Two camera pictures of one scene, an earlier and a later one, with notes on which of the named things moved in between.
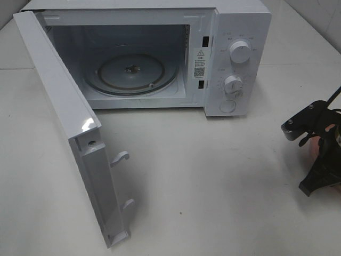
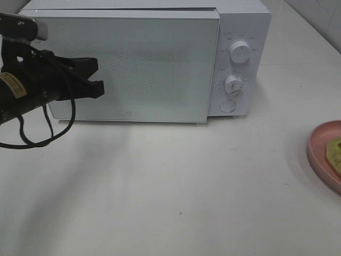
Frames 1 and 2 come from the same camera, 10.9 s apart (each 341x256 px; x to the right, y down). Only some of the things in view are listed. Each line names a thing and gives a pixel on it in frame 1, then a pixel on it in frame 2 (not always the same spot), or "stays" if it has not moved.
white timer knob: x=234 y=85 stays
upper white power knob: x=240 y=52 stays
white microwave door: x=82 y=127 -> x=157 y=66
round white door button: x=227 y=106 stays
